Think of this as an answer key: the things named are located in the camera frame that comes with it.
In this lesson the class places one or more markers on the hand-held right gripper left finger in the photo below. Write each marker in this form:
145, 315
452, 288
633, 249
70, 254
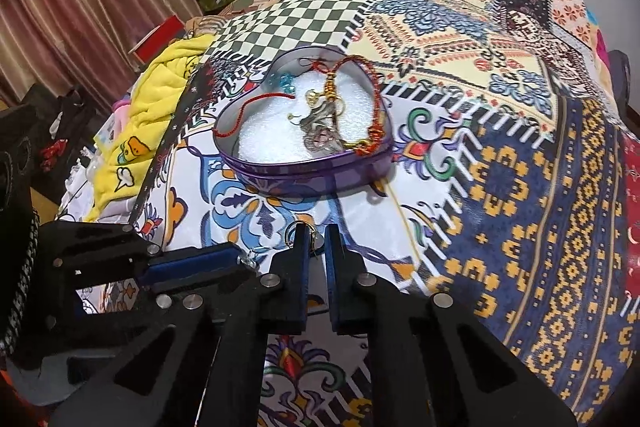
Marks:
300, 267

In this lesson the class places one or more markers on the pink cloth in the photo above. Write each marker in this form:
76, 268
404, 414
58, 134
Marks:
121, 108

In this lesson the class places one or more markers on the thin yellow thread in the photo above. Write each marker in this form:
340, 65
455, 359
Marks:
402, 227

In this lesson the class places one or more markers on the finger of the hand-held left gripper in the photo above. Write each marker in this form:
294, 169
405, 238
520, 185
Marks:
190, 262
125, 312

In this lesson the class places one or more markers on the purple heart-shaped tin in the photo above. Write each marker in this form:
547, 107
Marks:
280, 177

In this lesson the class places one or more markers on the black bag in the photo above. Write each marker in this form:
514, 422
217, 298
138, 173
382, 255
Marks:
30, 117

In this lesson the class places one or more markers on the yellow cartoon blanket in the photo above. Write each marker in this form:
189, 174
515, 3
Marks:
150, 107

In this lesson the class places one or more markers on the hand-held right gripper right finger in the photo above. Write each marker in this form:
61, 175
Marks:
332, 267

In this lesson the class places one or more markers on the colourful patchwork blanket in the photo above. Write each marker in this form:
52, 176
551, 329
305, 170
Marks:
500, 157

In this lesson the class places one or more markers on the red box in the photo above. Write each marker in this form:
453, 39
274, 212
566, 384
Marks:
160, 37

